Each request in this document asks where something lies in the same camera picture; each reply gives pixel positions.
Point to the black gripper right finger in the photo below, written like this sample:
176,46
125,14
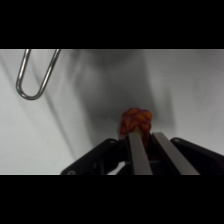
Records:
200,160

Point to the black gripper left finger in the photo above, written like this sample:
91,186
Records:
138,156

